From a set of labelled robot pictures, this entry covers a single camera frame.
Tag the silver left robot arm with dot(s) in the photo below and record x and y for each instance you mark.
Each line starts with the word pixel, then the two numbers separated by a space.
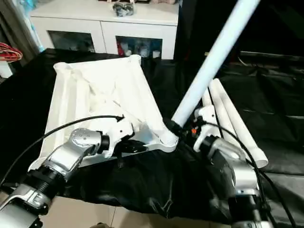
pixel 66 156

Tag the white plastic table top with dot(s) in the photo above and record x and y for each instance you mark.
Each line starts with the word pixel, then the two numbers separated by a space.
pixel 104 90

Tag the small tan tag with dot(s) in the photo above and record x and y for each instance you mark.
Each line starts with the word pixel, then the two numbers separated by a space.
pixel 207 53

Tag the grey crumpled bundle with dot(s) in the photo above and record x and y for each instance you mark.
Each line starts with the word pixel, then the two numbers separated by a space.
pixel 123 8

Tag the black plastic mat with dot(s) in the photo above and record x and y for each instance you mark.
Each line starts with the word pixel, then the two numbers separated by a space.
pixel 156 190

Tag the white cabinet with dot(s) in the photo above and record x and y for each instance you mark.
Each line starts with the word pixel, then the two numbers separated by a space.
pixel 104 23

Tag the white plastic table leg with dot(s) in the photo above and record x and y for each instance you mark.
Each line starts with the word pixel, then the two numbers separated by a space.
pixel 213 61
pixel 240 126
pixel 224 114
pixel 207 102

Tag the small red bottle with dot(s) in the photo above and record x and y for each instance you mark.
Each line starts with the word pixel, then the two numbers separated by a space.
pixel 120 48

